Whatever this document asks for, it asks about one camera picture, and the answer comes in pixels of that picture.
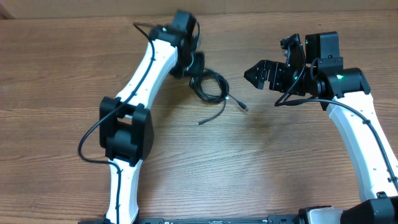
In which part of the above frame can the black USB cable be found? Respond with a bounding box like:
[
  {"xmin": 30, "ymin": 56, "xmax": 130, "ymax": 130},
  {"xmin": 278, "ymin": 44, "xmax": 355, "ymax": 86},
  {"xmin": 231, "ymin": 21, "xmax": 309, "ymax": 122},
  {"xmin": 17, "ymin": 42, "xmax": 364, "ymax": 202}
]
[{"xmin": 188, "ymin": 68, "xmax": 249, "ymax": 112}]

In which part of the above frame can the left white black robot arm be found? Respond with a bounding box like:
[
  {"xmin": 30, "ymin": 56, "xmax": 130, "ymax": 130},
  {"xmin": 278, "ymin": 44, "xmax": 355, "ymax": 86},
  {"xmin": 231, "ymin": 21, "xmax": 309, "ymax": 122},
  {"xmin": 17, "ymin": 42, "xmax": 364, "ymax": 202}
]
[{"xmin": 99, "ymin": 11, "xmax": 204, "ymax": 223}]

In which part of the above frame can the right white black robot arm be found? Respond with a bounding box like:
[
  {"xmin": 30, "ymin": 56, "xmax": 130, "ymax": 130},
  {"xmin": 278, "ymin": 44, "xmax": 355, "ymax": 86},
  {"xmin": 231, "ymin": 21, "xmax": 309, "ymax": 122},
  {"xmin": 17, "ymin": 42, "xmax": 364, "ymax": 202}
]
[{"xmin": 244, "ymin": 31, "xmax": 397, "ymax": 223}]

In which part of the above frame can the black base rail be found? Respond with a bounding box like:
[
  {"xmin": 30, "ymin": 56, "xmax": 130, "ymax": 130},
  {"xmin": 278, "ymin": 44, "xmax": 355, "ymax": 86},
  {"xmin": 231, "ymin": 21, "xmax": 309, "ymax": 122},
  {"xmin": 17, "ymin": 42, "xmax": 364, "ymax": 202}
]
[{"xmin": 133, "ymin": 215, "xmax": 305, "ymax": 224}]

